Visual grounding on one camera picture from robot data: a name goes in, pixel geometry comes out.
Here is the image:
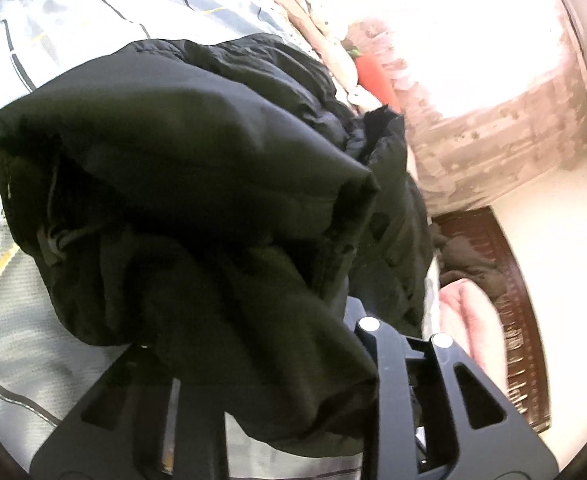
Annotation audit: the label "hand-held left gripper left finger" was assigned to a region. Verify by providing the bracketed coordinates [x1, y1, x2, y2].
[29, 345, 229, 480]

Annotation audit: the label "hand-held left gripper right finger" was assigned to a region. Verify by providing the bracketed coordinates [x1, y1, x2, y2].
[343, 297, 560, 480]

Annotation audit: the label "black puffer jacket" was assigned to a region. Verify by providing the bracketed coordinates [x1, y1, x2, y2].
[0, 32, 434, 463]

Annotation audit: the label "folded pink quilt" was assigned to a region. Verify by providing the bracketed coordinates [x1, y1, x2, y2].
[438, 277, 509, 386]

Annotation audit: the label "dark wooden headboard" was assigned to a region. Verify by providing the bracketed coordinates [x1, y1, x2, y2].
[431, 207, 549, 433]

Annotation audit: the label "dark olive cloth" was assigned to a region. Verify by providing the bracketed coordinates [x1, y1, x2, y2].
[433, 232, 507, 301]

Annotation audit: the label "pink floral lace curtain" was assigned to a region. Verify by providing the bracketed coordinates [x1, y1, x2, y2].
[348, 10, 587, 211]

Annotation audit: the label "orange carrot plush toy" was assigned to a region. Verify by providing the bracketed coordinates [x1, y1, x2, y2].
[346, 47, 404, 111]

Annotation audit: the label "bright window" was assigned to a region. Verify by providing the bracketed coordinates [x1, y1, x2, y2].
[318, 0, 574, 116]

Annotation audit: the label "light blue checked duvet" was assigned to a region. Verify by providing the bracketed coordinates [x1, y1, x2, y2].
[0, 0, 441, 480]

